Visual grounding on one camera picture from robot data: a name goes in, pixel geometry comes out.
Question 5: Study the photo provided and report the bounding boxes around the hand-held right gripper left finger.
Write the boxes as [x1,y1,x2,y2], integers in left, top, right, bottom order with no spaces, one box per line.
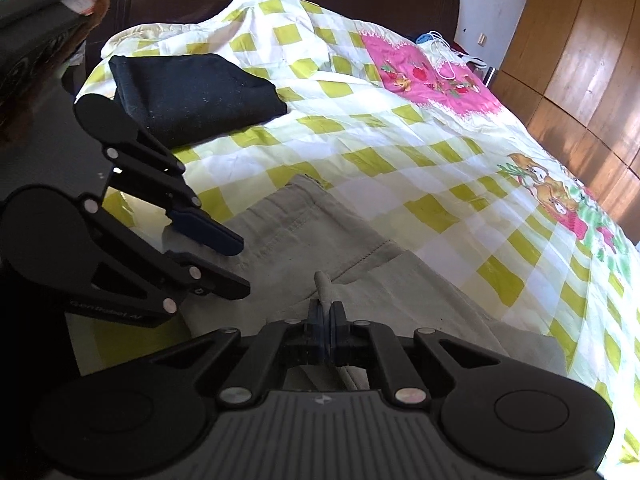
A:
[149,300,332,409]

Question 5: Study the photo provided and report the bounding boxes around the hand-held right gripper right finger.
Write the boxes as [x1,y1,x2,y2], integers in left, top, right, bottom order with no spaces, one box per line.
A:
[327,300,504,407]

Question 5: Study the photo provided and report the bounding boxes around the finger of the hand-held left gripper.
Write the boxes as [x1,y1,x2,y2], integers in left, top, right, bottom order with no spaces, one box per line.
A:
[82,199,251,317]
[102,127,245,258]

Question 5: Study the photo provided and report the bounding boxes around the grey-green pants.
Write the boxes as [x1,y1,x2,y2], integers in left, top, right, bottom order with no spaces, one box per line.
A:
[165,174,569,397]

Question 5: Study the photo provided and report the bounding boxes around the person's left forearm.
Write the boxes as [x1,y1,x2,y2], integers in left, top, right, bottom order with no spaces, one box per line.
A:
[0,0,112,146]

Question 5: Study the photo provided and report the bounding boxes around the folded black garment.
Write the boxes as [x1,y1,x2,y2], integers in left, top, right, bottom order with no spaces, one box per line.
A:
[108,53,290,149]

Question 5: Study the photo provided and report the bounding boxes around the checkered cartoon print quilt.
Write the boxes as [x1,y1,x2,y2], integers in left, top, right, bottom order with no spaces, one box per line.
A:
[74,0,640,480]

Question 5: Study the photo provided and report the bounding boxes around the wooden wardrobe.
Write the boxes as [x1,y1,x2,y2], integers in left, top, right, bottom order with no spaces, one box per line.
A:
[486,0,640,243]

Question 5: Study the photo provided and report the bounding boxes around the white cable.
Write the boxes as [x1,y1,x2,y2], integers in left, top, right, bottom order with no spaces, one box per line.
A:
[429,31,482,82]

